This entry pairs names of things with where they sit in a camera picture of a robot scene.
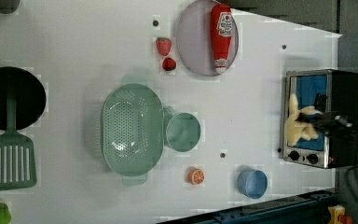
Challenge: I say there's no yellow orange toy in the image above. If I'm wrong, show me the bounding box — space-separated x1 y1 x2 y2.
328 205 353 224

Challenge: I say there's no red plush ketchup bottle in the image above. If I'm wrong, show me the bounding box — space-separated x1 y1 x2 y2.
210 4 233 74

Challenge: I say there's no green plastic colander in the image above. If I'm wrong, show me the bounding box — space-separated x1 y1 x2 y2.
101 75 164 187

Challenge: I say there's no green slotted spatula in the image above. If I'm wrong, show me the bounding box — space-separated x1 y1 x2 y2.
0 93 37 191

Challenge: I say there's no blue metal frame rail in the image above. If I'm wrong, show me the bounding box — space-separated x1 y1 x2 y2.
159 190 337 224

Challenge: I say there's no green plastic mug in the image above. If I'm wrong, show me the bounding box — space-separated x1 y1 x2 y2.
163 106 201 152

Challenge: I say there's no yellow plush peeled banana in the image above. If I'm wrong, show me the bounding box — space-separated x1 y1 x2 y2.
284 93 322 147

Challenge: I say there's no grey bowl at edge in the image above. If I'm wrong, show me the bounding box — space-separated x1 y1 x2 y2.
0 0 21 14

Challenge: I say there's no blue plastic cup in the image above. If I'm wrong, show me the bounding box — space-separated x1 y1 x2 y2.
237 169 268 199

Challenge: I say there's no dark red plush strawberry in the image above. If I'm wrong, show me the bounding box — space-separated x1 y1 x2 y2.
162 57 176 71

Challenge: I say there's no orange slice toy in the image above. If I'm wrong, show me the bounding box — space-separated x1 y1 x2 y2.
187 168 205 185

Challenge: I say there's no light red plush strawberry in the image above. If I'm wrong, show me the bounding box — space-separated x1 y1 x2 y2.
156 36 172 56

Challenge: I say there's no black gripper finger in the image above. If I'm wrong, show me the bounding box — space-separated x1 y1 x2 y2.
296 113 335 123
311 121 336 135

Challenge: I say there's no grey round plate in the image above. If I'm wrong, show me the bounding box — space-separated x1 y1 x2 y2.
176 0 239 76

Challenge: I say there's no silver black toaster oven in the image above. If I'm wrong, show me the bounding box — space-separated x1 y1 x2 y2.
281 69 358 169

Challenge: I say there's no black frying pan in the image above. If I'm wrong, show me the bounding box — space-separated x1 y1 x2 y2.
0 66 47 131

